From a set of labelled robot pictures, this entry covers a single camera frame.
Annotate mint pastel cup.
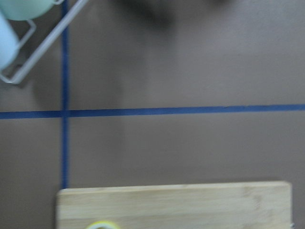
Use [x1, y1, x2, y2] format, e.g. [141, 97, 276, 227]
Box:
[0, 0, 63, 21]

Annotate lemon slices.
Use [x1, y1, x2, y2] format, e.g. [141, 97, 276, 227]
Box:
[85, 221, 120, 229]

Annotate blue pastel cup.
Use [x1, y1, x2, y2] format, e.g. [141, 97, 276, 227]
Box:
[0, 12, 19, 70]

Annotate bamboo cutting board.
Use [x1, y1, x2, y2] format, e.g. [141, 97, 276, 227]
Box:
[55, 181, 295, 229]

